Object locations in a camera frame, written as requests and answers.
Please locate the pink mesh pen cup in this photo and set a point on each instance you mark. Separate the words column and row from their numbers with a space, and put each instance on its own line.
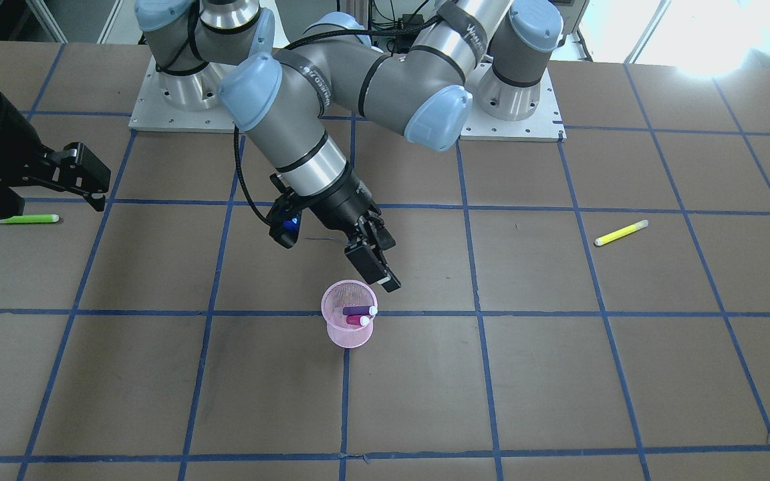
column 340, row 294

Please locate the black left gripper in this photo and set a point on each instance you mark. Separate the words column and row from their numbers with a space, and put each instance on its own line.
column 338, row 200

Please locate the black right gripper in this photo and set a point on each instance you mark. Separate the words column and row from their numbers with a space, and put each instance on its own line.
column 5, row 143

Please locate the purple marker pen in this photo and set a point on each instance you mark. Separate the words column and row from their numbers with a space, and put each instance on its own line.
column 360, row 310

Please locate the green highlighter pen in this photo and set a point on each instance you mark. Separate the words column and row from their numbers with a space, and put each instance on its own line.
column 30, row 219

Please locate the pink marker pen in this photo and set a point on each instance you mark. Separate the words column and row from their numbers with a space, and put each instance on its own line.
column 358, row 320

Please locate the black power adapter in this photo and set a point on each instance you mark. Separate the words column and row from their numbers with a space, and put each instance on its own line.
column 407, row 20

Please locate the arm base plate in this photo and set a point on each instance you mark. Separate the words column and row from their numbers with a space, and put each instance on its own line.
column 545, row 124
column 178, row 113

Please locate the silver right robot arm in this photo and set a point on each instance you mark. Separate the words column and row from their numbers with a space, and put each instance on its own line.
column 189, row 40

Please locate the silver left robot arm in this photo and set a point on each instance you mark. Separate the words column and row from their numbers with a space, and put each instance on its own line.
column 491, row 54

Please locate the yellow highlighter pen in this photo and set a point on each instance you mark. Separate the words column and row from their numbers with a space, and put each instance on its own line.
column 615, row 235

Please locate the aluminium frame post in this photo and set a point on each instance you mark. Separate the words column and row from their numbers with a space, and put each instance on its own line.
column 358, row 9

